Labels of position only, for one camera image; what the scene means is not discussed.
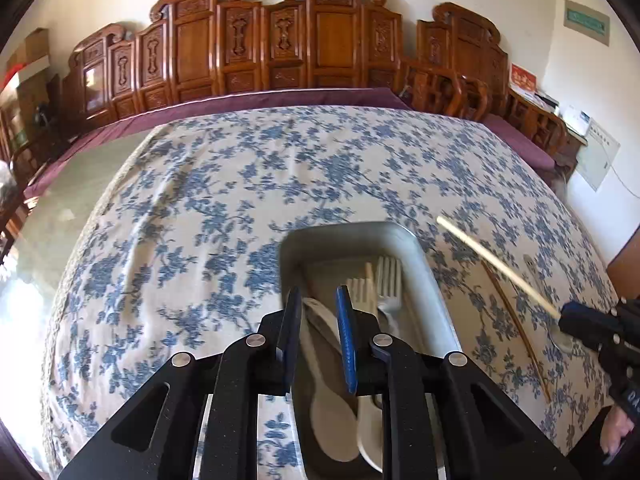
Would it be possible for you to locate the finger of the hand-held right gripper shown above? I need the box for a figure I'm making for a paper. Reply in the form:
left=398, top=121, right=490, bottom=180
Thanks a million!
left=557, top=310, right=640, bottom=361
left=564, top=297, right=640, bottom=323

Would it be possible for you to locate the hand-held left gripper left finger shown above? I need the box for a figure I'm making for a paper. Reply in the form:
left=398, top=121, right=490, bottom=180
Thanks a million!
left=57, top=285, right=303, bottom=480

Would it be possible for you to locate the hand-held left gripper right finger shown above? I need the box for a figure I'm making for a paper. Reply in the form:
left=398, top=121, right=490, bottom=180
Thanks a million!
left=335, top=285, right=583, bottom=480

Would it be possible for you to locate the metal fork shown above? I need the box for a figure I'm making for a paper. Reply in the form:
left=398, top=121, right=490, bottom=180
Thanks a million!
left=374, top=256, right=405, bottom=336
left=346, top=276, right=377, bottom=311

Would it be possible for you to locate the grey metal tray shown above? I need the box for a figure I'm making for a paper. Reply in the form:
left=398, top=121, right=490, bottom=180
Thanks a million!
left=277, top=221, right=463, bottom=480

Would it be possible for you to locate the person's right hand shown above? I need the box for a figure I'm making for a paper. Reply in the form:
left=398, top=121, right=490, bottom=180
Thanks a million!
left=599, top=405, right=636, bottom=456

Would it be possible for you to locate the metal spoon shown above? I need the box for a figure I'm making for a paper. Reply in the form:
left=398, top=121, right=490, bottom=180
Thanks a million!
left=522, top=254, right=575, bottom=356

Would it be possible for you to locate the brown wooden door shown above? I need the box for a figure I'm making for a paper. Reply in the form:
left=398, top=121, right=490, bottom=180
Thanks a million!
left=606, top=227, right=640, bottom=306

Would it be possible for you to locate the dark brown chopstick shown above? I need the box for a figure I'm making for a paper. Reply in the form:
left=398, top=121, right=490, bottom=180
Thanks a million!
left=481, top=261, right=552, bottom=405

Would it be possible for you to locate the blue floral tablecloth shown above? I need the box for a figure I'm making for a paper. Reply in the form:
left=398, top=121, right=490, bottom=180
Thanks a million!
left=42, top=105, right=626, bottom=480

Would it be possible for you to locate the short purple seat cushion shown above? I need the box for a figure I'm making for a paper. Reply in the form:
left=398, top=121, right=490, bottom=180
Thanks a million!
left=482, top=112, right=557, bottom=170

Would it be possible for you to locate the white box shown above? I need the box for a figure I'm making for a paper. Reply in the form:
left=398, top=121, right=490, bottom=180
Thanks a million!
left=559, top=104, right=592, bottom=137

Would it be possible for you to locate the wooden side table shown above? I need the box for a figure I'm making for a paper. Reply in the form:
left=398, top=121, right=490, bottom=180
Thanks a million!
left=505, top=89, right=570, bottom=158

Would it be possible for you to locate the red calendar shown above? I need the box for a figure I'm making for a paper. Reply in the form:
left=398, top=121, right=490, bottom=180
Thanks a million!
left=509, top=63, right=539, bottom=94

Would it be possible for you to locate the wooden armchair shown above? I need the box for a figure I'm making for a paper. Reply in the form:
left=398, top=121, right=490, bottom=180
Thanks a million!
left=400, top=60, right=490, bottom=122

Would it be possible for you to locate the short carved wooden bench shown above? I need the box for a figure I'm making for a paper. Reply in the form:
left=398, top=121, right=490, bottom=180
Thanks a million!
left=414, top=1, right=512, bottom=117

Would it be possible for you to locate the long carved wooden bench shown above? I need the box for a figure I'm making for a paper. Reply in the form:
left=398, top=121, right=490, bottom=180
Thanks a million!
left=65, top=0, right=407, bottom=128

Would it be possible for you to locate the dark wooden cabinet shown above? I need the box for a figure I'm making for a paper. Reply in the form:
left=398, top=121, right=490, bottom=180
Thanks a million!
left=0, top=74, right=68, bottom=171

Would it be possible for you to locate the cardboard box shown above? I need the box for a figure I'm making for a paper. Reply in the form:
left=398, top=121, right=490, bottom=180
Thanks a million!
left=5, top=27, right=51, bottom=86

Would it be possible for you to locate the white wall panel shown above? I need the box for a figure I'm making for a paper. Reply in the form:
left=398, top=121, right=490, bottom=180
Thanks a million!
left=575, top=119, right=622, bottom=192

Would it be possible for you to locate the green wall sign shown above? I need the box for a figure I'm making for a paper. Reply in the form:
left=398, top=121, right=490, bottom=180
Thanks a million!
left=564, top=0, right=612, bottom=45

